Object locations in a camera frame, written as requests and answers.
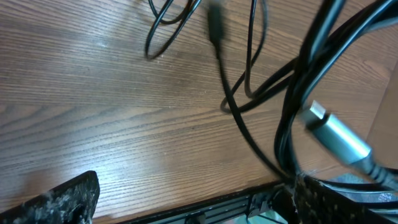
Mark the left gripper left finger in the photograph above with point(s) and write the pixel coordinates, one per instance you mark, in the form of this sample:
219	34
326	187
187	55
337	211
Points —
73	201

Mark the black cable silver plugs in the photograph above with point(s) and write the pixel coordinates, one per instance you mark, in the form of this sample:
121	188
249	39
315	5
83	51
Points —
320	49

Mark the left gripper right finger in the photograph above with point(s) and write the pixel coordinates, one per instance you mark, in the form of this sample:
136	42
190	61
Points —
319	201

